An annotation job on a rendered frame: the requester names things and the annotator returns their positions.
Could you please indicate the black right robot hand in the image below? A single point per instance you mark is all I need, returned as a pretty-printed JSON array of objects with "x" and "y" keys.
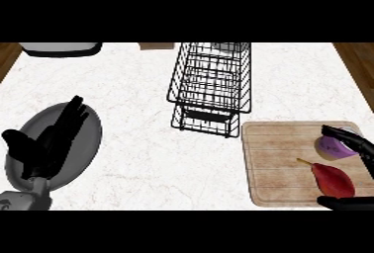
[{"x": 352, "y": 141}]

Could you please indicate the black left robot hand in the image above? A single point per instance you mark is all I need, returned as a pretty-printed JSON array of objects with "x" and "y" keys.
[{"x": 46, "y": 148}]

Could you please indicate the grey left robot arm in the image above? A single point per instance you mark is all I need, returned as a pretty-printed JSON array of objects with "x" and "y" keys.
[{"x": 27, "y": 197}]

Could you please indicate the red pear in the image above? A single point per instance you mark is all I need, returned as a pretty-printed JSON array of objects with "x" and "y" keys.
[{"x": 333, "y": 179}]

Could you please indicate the wooden cutting board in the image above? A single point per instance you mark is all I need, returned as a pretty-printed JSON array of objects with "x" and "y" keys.
[{"x": 283, "y": 161}]

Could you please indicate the grey round plate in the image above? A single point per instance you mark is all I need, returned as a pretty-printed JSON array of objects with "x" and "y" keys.
[{"x": 77, "y": 145}]

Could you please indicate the white and black appliance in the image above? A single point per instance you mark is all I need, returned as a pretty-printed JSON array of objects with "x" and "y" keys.
[{"x": 61, "y": 47}]

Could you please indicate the small brown box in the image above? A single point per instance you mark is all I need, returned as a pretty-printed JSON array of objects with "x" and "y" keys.
[{"x": 156, "y": 45}]

